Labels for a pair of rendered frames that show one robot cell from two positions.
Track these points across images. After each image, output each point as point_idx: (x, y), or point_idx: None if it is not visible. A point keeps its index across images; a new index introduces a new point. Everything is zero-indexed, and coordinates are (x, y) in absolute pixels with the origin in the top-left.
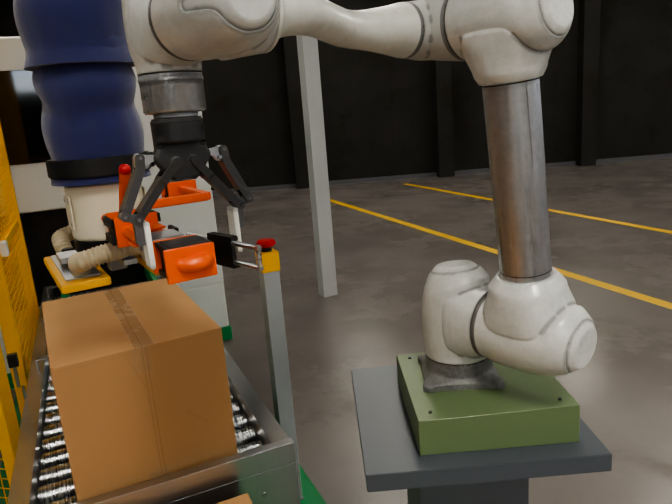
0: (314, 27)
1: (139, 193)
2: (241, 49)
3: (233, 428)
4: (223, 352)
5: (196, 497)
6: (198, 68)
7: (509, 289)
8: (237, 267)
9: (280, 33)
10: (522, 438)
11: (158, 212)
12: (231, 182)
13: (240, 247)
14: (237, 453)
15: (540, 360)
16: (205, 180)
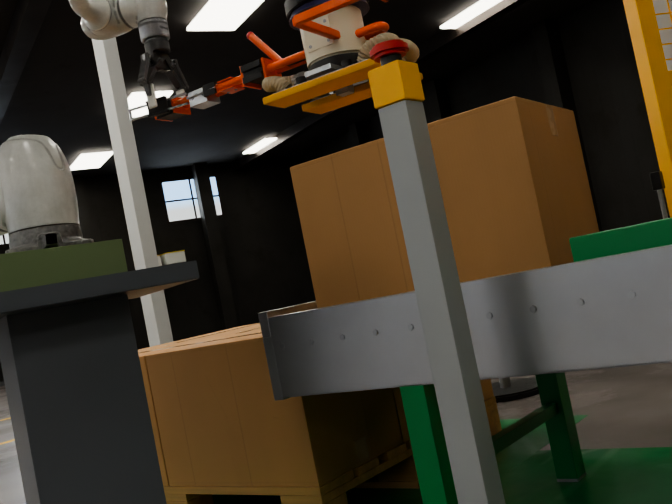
0: (77, 14)
1: (302, 32)
2: (100, 39)
3: (312, 280)
4: (295, 193)
5: None
6: (137, 23)
7: None
8: (149, 117)
9: (88, 27)
10: None
11: (241, 66)
12: (147, 71)
13: (149, 106)
14: (306, 303)
15: None
16: (156, 70)
